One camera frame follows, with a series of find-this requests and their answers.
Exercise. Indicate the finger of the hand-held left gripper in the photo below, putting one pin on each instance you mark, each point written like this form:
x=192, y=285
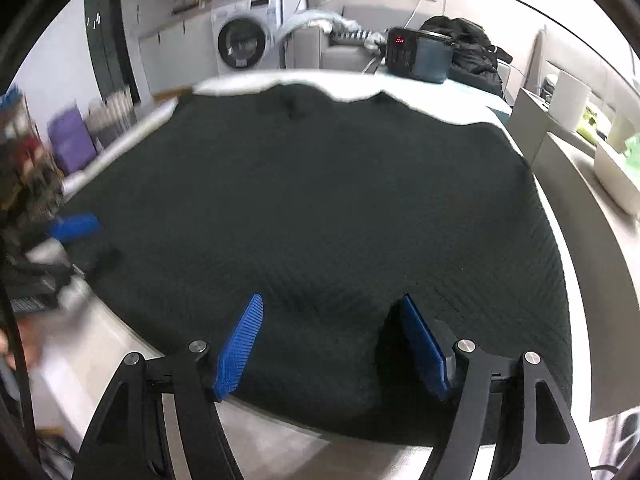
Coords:
x=75, y=227
x=97, y=260

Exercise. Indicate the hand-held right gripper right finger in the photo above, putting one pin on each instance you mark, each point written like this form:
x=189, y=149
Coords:
x=425, y=345

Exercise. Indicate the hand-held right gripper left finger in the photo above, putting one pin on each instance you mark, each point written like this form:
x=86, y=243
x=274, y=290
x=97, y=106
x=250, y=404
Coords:
x=240, y=350

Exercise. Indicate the black knit sweater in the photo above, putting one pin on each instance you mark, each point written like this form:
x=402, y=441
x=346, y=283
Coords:
x=325, y=210

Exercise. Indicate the person's left hand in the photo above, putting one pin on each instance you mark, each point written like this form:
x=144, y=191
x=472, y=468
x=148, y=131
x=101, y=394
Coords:
x=27, y=347

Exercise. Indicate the purple storage box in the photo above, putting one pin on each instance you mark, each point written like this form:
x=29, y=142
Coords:
x=70, y=140

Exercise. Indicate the checked tablecloth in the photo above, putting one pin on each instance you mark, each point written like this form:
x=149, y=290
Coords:
x=280, y=445

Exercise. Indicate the grey low cabinet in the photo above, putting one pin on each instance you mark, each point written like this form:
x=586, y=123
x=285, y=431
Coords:
x=600, y=260

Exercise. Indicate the kitchen base cabinet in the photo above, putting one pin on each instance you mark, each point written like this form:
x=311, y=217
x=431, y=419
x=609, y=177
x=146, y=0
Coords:
x=170, y=55

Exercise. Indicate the white washing machine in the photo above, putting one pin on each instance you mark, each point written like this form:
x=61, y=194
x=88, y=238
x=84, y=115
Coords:
x=245, y=40

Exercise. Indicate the white bowl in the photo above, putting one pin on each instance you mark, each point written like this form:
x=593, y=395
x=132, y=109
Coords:
x=615, y=175

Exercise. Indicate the yellow green fruit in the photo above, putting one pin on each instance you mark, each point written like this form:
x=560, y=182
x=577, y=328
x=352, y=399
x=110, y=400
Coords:
x=590, y=125

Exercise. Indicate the white paper roll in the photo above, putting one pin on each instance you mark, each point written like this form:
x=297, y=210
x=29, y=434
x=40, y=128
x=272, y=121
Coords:
x=570, y=100

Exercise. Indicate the black rice cooker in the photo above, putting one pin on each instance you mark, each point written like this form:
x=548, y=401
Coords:
x=415, y=55

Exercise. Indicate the black jacket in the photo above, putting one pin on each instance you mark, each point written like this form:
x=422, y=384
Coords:
x=470, y=55

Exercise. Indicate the grey sofa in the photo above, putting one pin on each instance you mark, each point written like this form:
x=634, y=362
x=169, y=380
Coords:
x=340, y=52

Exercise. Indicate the grey blanket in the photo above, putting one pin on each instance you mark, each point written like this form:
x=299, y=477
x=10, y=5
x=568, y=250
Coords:
x=310, y=17

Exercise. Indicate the beige bed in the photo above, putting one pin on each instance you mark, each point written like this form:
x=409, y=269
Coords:
x=565, y=57

